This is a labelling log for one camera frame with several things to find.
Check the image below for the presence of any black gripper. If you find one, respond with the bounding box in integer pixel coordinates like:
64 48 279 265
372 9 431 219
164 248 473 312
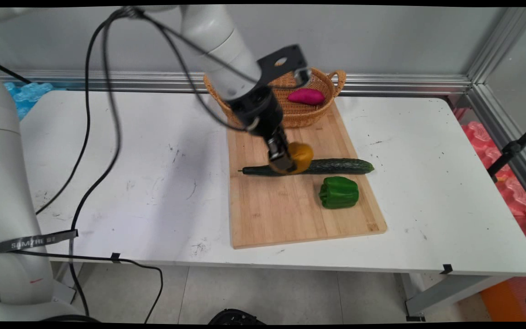
228 86 297 175

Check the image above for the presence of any yellow bell pepper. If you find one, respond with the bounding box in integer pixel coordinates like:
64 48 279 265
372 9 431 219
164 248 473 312
288 142 315 175

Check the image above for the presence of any woven wicker basket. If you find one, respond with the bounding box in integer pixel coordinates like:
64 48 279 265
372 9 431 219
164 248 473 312
203 67 347 129

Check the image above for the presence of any wooden cutting board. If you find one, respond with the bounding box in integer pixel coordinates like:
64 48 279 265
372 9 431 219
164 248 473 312
226 101 388 250

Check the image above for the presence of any long dark green cucumber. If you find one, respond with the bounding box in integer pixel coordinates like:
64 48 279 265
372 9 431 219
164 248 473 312
238 158 375 177

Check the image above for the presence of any purple sweet potato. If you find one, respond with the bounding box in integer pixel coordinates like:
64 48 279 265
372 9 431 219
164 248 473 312
287 88 326 106

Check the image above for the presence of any green bell pepper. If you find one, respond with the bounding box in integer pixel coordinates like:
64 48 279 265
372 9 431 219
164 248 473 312
318 176 360 210

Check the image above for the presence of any black round floor object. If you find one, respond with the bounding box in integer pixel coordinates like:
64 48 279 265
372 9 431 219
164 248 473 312
208 308 267 326

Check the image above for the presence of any grey table leg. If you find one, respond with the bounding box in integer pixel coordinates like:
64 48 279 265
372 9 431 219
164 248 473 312
399 273 515 322

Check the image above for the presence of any black tripod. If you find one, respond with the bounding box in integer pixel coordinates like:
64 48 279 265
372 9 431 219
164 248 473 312
486 117 526 184

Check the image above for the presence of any pink foam mat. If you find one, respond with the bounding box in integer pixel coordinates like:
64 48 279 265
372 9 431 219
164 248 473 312
454 107 526 321

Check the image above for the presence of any blue foam mat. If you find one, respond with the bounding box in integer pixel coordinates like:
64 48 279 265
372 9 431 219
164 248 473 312
3 81 68 121

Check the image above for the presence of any orange floor mat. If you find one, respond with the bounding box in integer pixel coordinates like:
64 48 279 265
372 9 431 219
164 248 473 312
479 278 526 322

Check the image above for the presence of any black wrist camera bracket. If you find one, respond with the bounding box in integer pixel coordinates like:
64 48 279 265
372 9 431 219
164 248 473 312
257 44 312 89

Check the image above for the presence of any black cable to gripper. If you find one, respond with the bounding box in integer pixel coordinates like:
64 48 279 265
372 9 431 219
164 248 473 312
128 7 260 133

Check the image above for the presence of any thick black hanging cable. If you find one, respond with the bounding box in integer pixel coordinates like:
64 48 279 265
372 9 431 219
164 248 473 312
68 7 131 318

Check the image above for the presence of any black cable under table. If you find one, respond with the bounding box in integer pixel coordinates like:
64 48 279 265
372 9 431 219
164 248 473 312
13 249 164 324

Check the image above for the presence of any horizontal aluminium frame rail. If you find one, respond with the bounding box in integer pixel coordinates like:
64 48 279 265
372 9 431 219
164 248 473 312
0 69 473 97

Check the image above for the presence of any thin black hanging cable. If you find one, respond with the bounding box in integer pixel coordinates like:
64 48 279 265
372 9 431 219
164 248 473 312
35 9 124 216

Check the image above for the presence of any aluminium frame side rail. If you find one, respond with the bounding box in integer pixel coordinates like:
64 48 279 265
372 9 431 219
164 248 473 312
466 84 526 212

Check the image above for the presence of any aluminium frame corner post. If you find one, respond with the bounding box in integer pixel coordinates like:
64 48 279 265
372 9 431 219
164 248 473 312
466 6 526 92

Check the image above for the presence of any black printed velcro strap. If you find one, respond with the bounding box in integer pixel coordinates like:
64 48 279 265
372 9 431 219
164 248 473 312
0 229 79 255

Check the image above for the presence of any short black cable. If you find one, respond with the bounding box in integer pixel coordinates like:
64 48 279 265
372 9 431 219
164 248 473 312
0 57 32 85

